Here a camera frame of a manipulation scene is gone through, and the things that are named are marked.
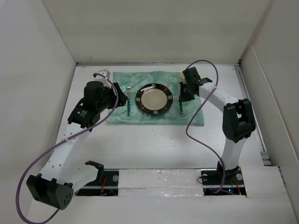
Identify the green handled fork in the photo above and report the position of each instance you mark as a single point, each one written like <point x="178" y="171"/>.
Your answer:
<point x="128" y="92"/>

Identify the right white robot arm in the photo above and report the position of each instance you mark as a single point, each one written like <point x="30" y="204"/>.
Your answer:
<point x="238" y="120"/>

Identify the yellow ceramic mug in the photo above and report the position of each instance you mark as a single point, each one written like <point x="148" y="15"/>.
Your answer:
<point x="182" y="78"/>

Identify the dark rimmed beige plate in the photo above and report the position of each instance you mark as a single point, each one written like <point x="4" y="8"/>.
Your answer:
<point x="154" y="99"/>

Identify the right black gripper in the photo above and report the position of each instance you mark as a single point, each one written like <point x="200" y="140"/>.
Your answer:
<point x="183" y="97"/>

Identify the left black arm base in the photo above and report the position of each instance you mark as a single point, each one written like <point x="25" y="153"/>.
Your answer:
<point x="107" y="186"/>

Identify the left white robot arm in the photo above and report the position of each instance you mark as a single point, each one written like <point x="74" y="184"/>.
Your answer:
<point x="55" y="185"/>

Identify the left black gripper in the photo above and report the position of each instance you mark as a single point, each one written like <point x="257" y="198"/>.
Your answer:
<point x="121" y="97"/>

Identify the green patterned cloth napkin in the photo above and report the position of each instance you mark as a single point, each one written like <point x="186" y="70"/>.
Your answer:
<point x="136" y="81"/>

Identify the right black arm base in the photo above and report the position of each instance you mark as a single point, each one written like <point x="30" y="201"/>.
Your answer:
<point x="215" y="182"/>

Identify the green handled knife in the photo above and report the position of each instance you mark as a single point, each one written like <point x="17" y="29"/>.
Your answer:
<point x="181" y="108"/>

